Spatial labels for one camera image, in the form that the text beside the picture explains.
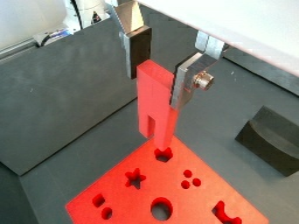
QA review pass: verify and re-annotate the red shape-sorter block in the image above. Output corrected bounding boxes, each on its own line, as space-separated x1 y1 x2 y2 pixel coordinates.
67 138 268 224

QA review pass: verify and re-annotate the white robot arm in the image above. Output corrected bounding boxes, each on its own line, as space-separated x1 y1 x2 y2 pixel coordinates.
64 0 225 109

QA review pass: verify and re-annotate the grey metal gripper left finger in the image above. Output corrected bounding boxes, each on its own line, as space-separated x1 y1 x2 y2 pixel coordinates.
109 0 152 80

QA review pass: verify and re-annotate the red double-square peg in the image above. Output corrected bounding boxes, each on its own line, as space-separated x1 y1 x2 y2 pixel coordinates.
136 60 179 150

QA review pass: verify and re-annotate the black curved cradle holder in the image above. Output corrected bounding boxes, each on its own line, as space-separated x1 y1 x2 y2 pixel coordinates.
236 106 299 177

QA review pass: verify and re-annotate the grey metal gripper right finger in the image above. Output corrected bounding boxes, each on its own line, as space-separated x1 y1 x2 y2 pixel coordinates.
169 31 228 109

